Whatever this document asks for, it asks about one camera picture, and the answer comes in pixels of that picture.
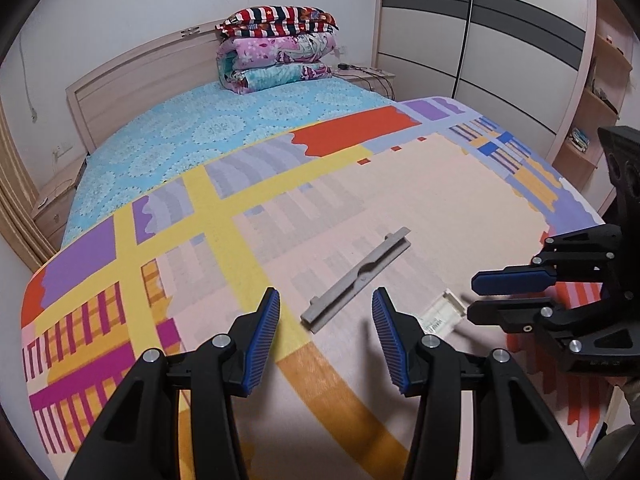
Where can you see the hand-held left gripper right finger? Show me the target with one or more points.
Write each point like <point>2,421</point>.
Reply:
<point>390,340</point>

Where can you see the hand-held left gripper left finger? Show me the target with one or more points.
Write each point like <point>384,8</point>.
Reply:
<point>262,340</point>

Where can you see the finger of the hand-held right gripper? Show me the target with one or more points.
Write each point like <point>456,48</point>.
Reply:
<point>510,311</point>
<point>515,280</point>

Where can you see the grey plastic bar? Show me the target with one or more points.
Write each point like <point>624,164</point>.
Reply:
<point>357,277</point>

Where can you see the colourful patterned blanket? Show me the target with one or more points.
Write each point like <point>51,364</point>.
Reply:
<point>450,200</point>

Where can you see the open wooden shelf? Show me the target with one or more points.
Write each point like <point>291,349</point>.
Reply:
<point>600,85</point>

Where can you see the sliding door wardrobe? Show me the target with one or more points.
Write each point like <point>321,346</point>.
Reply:
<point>500,35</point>

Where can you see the bed with blue sheet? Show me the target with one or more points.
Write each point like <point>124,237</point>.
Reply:
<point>200,120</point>

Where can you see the wooden nightstand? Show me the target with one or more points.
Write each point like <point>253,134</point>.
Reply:
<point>55,200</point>
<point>370,80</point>

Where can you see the teal folded quilt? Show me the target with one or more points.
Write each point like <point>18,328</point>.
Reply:
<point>270,76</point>

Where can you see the beige striped curtain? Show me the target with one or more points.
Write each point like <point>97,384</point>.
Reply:
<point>20,200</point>

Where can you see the pink floral folded quilt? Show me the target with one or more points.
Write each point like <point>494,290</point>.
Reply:
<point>275,50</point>

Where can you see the wooden headboard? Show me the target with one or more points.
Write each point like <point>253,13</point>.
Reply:
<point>135,70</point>

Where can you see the striped folded blanket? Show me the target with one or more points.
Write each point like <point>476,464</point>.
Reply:
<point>280,20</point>

